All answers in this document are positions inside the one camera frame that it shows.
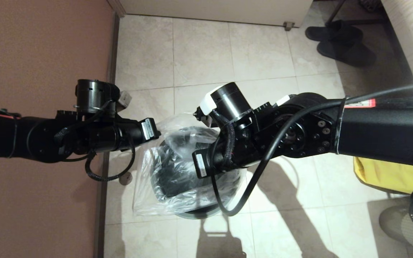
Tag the black round trash bin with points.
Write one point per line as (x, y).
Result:
(177, 179)

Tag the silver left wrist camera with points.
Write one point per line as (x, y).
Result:
(124, 98)

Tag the round metal floor cap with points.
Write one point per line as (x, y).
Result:
(123, 180)

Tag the white door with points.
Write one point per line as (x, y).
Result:
(210, 10)

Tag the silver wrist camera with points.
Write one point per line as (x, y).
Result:
(202, 115)
(124, 98)

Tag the small metal door stopper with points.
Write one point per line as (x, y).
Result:
(288, 26)

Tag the yellow cloth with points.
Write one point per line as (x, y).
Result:
(389, 175)

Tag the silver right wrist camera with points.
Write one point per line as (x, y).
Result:
(202, 115)

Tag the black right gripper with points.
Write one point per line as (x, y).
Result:
(204, 163)

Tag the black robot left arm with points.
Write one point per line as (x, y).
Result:
(31, 136)

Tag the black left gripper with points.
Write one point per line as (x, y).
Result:
(150, 129)

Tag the clear plastic trash bag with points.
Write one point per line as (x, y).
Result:
(156, 193)

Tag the black slipper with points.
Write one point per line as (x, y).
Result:
(332, 34)
(350, 55)

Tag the grey ribbed round stool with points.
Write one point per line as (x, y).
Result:
(396, 225)

